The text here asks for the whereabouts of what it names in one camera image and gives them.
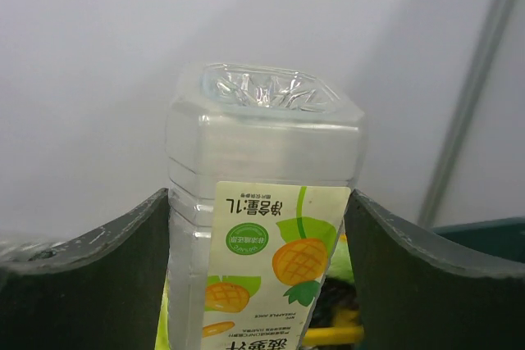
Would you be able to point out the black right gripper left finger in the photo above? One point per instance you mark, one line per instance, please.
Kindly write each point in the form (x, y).
(101, 290)

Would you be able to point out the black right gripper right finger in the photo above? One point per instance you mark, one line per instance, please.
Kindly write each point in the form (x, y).
(418, 290)

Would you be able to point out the large clear square bottle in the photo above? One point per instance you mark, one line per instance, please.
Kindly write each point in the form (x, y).
(261, 163)

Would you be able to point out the dark green plastic bin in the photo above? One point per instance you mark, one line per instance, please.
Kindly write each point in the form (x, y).
(503, 238)

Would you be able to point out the yellow plastic tray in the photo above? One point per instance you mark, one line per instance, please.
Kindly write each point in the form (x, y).
(346, 330)

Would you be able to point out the dark grape bunch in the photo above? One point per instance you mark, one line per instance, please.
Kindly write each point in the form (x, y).
(336, 295)

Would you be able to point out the napa cabbage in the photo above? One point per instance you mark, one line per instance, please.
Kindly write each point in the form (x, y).
(341, 267)

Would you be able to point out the celery stalk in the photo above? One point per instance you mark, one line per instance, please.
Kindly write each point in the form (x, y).
(162, 340)

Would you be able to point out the aluminium frame post right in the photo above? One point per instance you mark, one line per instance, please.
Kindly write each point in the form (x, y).
(492, 32)

